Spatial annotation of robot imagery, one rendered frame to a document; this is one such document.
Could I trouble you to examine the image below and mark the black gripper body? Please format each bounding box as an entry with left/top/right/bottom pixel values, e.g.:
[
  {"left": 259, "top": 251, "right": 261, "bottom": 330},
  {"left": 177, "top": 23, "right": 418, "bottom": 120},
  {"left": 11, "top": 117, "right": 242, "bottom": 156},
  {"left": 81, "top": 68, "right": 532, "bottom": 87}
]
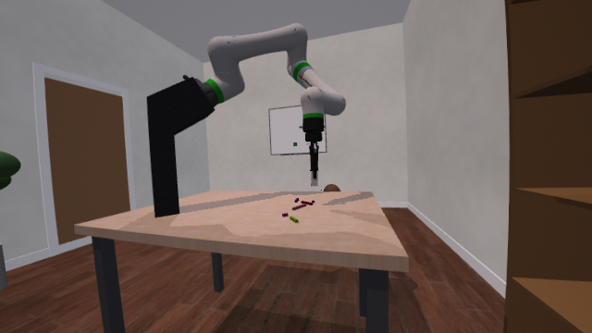
[{"left": 305, "top": 132, "right": 322, "bottom": 148}]

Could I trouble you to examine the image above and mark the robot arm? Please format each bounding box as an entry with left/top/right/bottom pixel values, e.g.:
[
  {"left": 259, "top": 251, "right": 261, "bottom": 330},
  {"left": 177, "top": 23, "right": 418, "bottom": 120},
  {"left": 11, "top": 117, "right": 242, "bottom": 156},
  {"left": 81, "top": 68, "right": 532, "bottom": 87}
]
[{"left": 195, "top": 23, "right": 346, "bottom": 132}]

